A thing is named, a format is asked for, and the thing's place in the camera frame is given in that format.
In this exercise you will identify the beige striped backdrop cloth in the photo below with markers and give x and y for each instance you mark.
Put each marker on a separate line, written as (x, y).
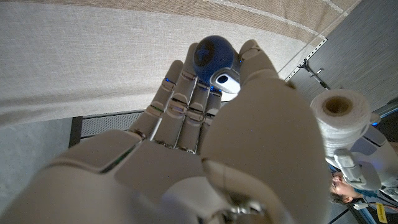
(93, 56)

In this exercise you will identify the person's head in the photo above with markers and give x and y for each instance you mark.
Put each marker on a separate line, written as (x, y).
(343, 188)

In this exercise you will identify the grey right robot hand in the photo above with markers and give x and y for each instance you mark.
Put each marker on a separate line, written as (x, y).
(264, 140)

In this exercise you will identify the black framed mesh panel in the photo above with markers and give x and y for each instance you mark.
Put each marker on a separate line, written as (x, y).
(105, 124)

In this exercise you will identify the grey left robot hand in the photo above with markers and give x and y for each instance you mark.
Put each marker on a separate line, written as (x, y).
(373, 161)

